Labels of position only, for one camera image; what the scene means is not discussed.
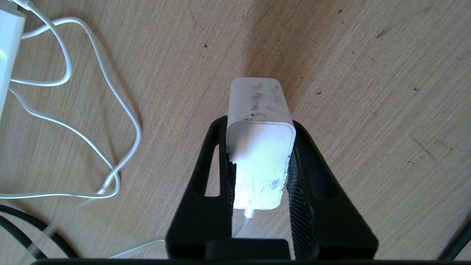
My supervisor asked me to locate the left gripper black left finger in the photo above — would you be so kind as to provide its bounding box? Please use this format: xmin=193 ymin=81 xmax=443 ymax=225
xmin=166 ymin=116 xmax=237 ymax=260

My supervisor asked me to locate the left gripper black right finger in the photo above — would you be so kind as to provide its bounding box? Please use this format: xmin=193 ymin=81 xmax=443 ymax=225
xmin=285 ymin=121 xmax=379 ymax=260

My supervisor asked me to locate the white power adapter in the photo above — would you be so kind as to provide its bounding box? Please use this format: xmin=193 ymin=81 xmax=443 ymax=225
xmin=225 ymin=77 xmax=297 ymax=210

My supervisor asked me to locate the white router with antennas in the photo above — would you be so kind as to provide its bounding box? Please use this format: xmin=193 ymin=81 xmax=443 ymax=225
xmin=0 ymin=9 xmax=26 ymax=118

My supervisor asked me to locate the long black cable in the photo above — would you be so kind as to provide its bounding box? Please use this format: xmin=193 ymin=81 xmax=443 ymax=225
xmin=0 ymin=204 xmax=79 ymax=260

